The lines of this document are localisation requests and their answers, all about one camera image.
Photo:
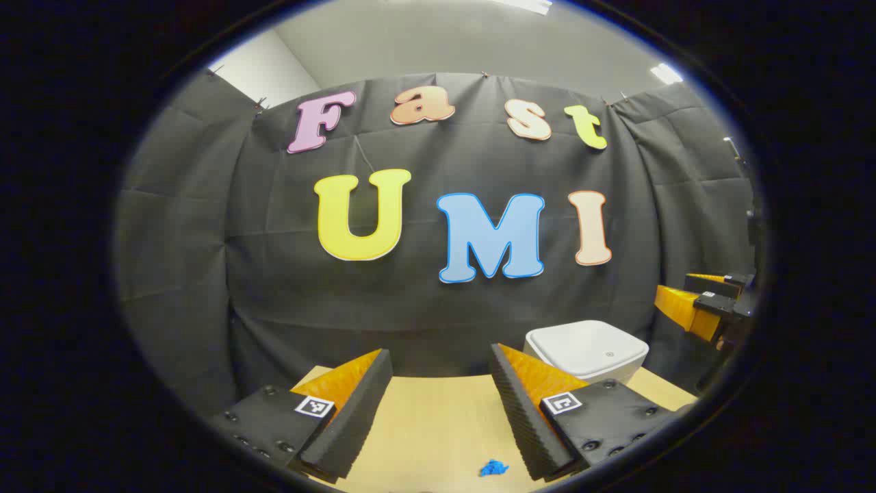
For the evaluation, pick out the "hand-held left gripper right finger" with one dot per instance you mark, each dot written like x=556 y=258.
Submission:
x=523 y=424

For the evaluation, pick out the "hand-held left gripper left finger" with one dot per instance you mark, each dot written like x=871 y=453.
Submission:
x=356 y=411

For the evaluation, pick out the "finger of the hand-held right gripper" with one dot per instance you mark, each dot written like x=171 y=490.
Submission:
x=712 y=284
x=715 y=302

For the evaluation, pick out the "blue paper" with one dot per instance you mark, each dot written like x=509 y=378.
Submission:
x=493 y=469

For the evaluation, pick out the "white desktop garbage bin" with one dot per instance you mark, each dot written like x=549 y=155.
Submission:
x=588 y=346

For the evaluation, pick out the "light wooden desktop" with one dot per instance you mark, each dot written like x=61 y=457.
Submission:
x=438 y=424

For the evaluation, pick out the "black backdrop cloth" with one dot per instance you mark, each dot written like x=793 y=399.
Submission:
x=274 y=274

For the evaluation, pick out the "ceiling light panel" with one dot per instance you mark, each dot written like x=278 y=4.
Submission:
x=666 y=72
x=527 y=5

